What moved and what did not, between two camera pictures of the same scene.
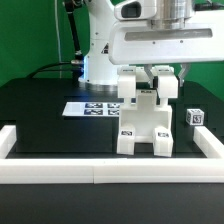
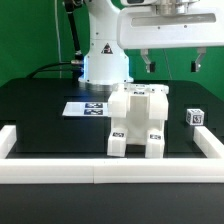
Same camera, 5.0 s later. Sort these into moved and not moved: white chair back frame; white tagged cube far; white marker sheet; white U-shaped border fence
Moved: white chair back frame
Not moved: white tagged cube far; white marker sheet; white U-shaped border fence
